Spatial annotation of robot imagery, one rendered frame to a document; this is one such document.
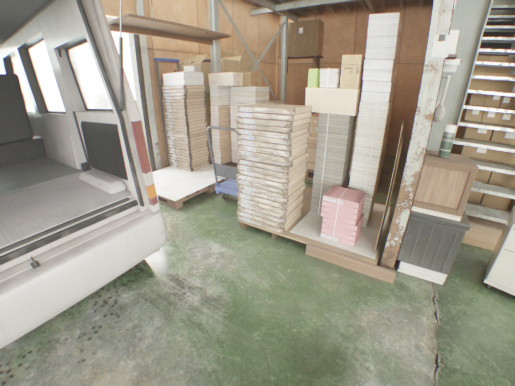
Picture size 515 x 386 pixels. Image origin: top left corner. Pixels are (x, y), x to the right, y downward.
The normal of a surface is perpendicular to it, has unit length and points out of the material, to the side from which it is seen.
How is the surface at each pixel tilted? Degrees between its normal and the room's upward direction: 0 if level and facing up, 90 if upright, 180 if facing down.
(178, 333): 0
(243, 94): 92
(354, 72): 90
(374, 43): 90
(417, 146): 90
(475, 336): 0
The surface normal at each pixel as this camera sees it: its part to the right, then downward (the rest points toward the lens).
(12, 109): 0.84, 0.27
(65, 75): 0.83, 0.06
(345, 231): -0.55, 0.33
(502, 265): -0.75, 0.26
